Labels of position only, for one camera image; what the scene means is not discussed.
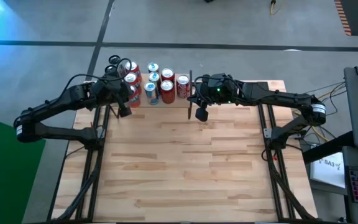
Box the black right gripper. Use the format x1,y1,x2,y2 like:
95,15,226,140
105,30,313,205
187,73,245,106

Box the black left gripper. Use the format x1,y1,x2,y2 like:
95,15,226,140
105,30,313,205
91,77,132,108

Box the Star Wars Coca-Cola can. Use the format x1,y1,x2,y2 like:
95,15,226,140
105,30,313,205
176,74,191,99

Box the Celsius Peach Vibe can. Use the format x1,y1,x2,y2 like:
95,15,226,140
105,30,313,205
104,64,119,78

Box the red soda can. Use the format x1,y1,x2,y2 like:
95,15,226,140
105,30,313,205
127,84,142,109
160,79,176,105

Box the white slim energy drink can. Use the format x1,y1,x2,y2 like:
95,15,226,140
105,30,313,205
108,54,122,67

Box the red Coca-Cola can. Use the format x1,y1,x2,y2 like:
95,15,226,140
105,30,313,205
161,67,176,82

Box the blue Red Bull can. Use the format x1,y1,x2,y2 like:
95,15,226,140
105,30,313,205
148,71,162,84

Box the wooden shelf with black legs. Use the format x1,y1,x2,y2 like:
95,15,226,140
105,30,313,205
106,70,195,121

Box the green floor mat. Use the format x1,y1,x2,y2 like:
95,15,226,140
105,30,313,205
0,113,47,224

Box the black desk edge bar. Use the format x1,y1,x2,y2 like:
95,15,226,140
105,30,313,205
301,130,356,164

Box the white SA3 sign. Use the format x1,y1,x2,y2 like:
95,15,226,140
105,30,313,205
309,151,347,190

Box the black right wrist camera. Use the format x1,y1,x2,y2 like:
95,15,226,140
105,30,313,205
195,107,210,123

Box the black aluminium table frame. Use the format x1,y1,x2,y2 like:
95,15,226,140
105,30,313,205
50,80,318,223

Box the yellow cable with black plug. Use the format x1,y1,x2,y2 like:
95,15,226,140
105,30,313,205
269,0,281,16

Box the yellow floor cable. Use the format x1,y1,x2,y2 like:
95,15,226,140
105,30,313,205
290,88,347,142

